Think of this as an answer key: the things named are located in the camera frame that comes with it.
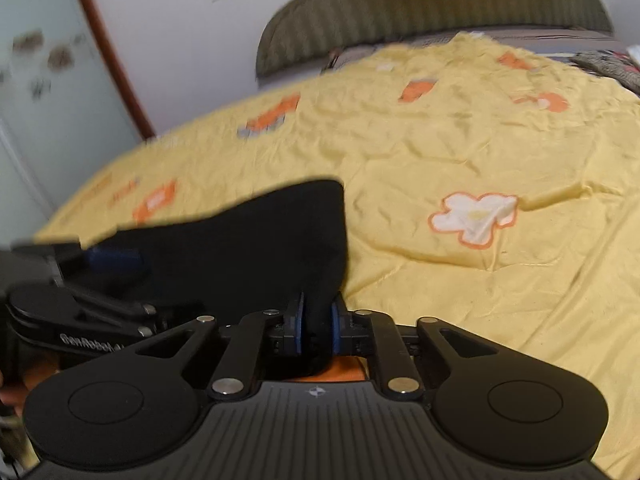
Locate black pants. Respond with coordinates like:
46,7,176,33
92,179,348,376

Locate frosted glass wardrobe door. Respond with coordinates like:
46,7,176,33
1,0,141,245

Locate yellow floral bed sheet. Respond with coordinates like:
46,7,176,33
38,34,639,479

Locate olive green padded headboard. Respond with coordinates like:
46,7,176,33
255,0,614,78

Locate brown wooden door frame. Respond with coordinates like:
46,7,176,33
79,0,156,141

